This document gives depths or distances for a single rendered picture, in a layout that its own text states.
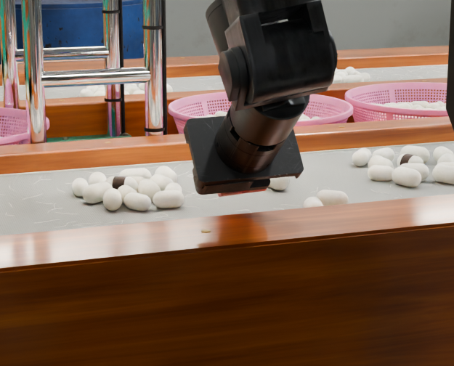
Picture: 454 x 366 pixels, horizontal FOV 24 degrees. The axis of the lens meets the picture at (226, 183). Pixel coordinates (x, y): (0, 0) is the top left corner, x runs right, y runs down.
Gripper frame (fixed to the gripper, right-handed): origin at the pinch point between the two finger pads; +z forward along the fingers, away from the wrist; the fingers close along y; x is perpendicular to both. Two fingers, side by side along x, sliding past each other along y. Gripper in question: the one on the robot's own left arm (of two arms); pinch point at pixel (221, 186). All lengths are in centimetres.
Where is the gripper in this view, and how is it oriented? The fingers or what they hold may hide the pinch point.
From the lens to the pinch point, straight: 104.8
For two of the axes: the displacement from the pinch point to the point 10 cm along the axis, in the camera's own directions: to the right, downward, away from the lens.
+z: -2.4, 4.2, 8.8
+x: 2.1, 9.0, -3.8
